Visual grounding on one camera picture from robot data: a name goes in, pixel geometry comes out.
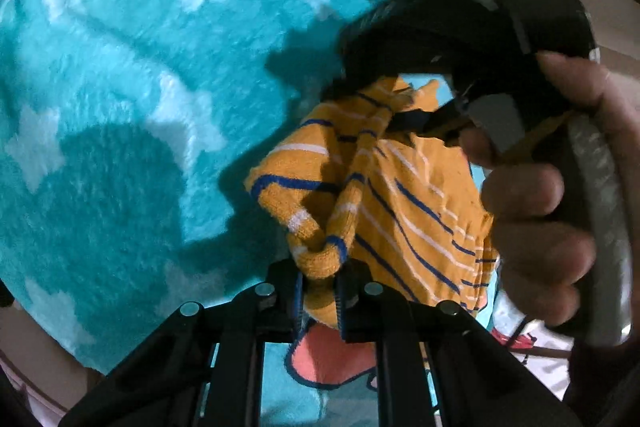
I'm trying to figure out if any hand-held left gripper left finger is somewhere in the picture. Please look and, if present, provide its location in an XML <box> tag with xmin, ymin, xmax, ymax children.
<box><xmin>59</xmin><ymin>259</ymin><xmax>306</xmax><ymax>427</ymax></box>

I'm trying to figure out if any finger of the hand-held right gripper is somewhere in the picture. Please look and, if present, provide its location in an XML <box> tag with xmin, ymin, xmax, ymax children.
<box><xmin>390</xmin><ymin>104</ymin><xmax>473</xmax><ymax>142</ymax></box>

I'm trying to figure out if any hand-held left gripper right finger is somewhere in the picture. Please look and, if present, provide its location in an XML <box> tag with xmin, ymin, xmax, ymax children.
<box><xmin>334</xmin><ymin>259</ymin><xmax>586</xmax><ymax>427</ymax></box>

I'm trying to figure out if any yellow striped sweater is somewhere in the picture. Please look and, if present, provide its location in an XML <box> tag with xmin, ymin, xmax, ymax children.
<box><xmin>244</xmin><ymin>76</ymin><xmax>501</xmax><ymax>329</ymax></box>

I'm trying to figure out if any person's right hand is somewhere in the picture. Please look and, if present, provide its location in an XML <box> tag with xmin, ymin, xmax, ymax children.
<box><xmin>460</xmin><ymin>52</ymin><xmax>640</xmax><ymax>328</ymax></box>

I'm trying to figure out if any pink bed sheet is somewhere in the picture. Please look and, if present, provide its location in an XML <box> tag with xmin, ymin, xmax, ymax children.
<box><xmin>0</xmin><ymin>302</ymin><xmax>108</xmax><ymax>427</ymax></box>

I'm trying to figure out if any teal star print blanket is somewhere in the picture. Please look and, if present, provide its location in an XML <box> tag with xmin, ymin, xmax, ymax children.
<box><xmin>0</xmin><ymin>0</ymin><xmax>501</xmax><ymax>427</ymax></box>

